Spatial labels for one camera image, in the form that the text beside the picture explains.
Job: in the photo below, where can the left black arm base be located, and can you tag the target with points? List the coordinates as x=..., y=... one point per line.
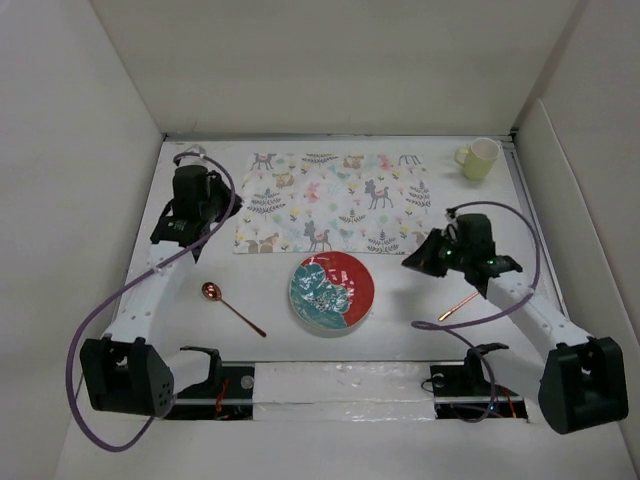
x=232, y=400

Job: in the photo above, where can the copper spoon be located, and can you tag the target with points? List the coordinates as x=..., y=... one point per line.
x=212, y=292

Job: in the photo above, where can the copper fork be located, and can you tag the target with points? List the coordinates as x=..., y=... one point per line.
x=448, y=313

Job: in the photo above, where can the floral white cloth napkin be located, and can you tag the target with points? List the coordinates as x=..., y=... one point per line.
x=373, y=203

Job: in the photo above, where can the red and teal plate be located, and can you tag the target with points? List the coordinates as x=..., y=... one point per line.
x=331, y=293

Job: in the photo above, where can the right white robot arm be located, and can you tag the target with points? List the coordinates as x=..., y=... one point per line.
x=580, y=381

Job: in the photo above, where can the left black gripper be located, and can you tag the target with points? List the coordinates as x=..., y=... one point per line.
x=218, y=184

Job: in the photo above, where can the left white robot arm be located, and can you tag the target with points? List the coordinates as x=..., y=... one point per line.
x=123, y=370

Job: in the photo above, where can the pale yellow mug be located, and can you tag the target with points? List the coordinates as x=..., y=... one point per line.
x=477, y=159

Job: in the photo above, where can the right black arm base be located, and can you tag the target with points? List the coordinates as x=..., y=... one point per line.
x=461, y=390

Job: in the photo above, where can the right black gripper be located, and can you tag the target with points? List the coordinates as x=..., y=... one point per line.
x=424, y=257

